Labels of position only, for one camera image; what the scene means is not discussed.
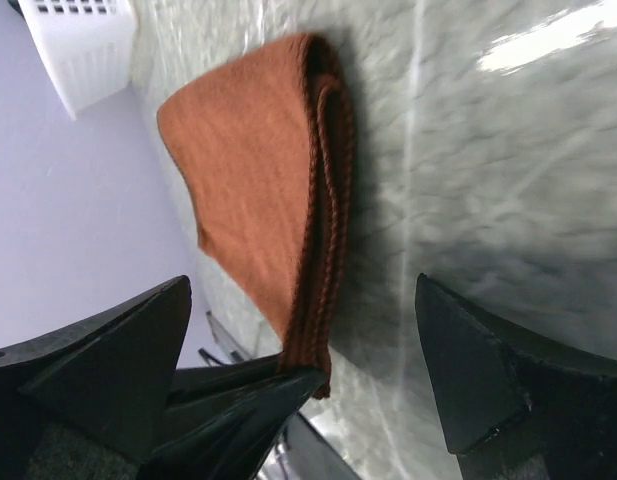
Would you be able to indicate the white plastic basket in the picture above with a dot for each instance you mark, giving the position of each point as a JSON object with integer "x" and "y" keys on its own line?
{"x": 85, "y": 46}

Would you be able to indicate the orange brown towel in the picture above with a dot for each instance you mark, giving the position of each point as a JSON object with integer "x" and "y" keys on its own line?
{"x": 265, "y": 145}

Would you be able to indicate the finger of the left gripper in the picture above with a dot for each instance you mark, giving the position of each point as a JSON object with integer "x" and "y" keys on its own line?
{"x": 248, "y": 382}
{"x": 210, "y": 441}

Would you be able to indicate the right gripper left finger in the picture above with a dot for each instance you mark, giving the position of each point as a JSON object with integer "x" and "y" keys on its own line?
{"x": 85, "y": 401}

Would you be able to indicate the aluminium frame rail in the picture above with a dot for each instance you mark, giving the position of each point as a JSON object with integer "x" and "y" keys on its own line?
{"x": 229, "y": 346}

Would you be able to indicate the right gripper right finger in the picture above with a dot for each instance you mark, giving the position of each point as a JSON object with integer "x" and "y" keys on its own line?
{"x": 514, "y": 404}

